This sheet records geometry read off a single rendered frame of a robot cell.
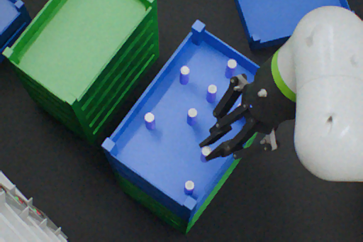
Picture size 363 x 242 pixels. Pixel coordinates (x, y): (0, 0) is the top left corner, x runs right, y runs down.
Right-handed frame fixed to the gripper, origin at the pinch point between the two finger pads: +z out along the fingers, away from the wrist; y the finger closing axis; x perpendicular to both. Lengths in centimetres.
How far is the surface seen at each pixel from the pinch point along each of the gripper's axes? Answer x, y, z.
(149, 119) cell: 3.1, 10.8, 12.5
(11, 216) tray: 36.1, 1.2, 7.4
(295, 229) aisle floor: -44, -19, 51
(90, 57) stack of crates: -2.3, 34.5, 34.7
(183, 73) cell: -5.6, 16.2, 8.7
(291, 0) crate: -69, 39, 39
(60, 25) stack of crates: 1, 44, 36
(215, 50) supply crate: -16.0, 19.7, 10.8
